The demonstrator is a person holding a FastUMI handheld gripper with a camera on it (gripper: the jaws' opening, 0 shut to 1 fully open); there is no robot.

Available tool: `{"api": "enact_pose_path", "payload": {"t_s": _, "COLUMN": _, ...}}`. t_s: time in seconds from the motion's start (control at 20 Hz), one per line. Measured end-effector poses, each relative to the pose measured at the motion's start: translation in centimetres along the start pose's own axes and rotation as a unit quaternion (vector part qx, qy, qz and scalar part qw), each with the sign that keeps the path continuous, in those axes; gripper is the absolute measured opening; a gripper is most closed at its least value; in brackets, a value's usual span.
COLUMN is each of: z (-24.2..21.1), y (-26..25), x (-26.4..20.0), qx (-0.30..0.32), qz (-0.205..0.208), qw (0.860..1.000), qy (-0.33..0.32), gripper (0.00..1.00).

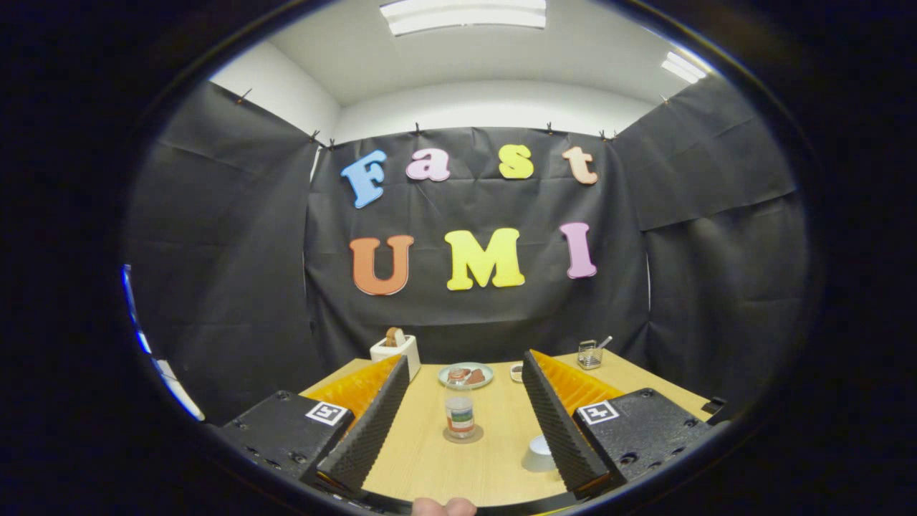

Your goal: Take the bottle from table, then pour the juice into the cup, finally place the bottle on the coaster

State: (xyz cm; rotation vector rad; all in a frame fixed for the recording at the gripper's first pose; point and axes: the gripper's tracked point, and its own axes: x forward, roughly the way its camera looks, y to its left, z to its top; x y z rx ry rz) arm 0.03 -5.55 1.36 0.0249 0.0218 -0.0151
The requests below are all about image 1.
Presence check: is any white toaster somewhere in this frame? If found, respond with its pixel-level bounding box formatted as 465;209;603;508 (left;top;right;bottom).
370;334;421;382

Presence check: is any wooden table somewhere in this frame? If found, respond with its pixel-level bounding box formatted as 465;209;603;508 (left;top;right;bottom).
299;351;717;508

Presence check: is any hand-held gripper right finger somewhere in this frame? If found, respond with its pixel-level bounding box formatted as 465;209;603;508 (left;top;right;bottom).
521;349;717;499

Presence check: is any black backdrop cloth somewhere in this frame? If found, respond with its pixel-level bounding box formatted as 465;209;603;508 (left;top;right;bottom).
125;75;810;427

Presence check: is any pale green plate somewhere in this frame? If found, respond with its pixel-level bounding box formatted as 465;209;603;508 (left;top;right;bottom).
438;362;495;390

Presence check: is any large ceiling light panel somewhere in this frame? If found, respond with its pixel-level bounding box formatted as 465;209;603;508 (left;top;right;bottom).
380;0;547;37

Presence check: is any small ceiling light panel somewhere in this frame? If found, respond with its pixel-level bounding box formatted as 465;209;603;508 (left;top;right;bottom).
661;51;709;85

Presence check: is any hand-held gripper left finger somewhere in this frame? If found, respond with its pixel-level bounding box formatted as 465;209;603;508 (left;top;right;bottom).
215;353;411;495

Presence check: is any clear plastic juice bottle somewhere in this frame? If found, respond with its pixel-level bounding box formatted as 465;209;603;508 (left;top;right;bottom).
444;368;476;440

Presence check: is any white cup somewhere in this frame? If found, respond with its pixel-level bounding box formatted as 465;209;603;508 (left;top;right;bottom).
521;434;560;473

